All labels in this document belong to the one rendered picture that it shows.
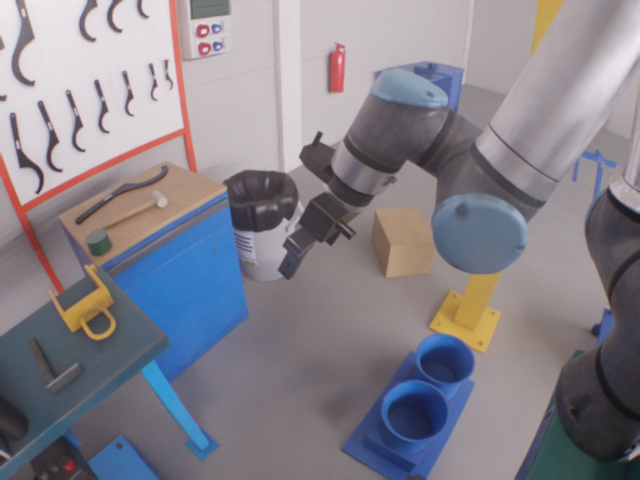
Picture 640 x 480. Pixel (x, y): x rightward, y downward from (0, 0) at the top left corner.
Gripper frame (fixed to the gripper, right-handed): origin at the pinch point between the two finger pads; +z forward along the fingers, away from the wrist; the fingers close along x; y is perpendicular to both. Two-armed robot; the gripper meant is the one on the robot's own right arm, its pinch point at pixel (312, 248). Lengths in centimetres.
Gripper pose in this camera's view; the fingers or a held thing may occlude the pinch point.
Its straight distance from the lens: 62.0
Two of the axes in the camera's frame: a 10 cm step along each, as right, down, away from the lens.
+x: 5.5, -4.1, 7.3
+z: -4.0, 6.4, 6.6
